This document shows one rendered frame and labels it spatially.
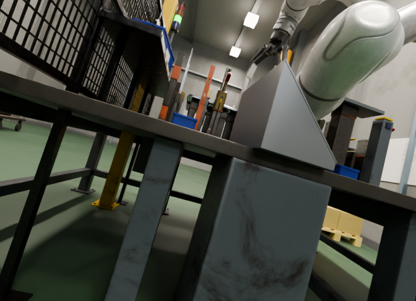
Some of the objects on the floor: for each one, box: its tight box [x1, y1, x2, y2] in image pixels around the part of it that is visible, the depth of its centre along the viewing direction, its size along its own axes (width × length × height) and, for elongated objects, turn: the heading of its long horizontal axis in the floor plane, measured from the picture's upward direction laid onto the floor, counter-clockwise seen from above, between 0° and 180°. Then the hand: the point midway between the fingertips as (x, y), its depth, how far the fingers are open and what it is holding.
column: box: [173, 155, 332, 301], centre depth 66 cm, size 31×31×66 cm
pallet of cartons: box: [321, 206, 364, 247], centre depth 357 cm, size 126×83×44 cm, turn 83°
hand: (259, 77), depth 91 cm, fingers open, 13 cm apart
